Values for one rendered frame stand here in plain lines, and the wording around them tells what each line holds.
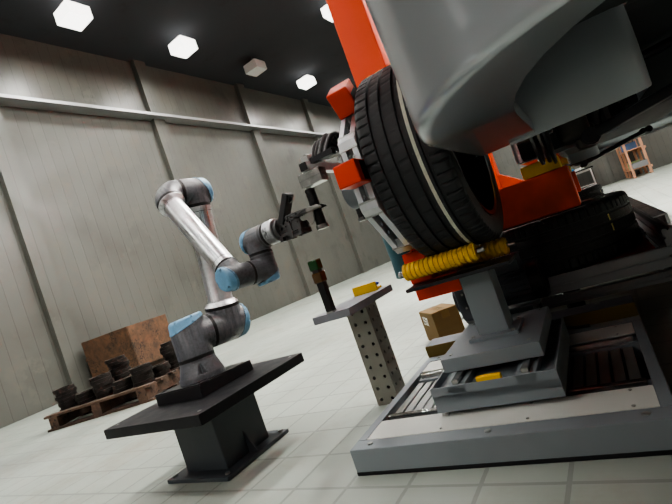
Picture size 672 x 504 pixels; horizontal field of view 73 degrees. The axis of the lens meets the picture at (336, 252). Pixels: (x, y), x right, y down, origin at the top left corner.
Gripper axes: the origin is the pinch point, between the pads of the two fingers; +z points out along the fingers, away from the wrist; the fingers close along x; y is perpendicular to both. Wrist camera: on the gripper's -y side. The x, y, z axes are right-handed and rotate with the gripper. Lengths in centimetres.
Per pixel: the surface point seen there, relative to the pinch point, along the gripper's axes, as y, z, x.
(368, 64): -57, 15, -57
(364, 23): -74, 19, -57
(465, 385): 67, 32, 11
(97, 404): 72, -359, -107
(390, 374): 71, -11, -27
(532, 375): 67, 50, 11
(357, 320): 46, -17, -27
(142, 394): 76, -310, -121
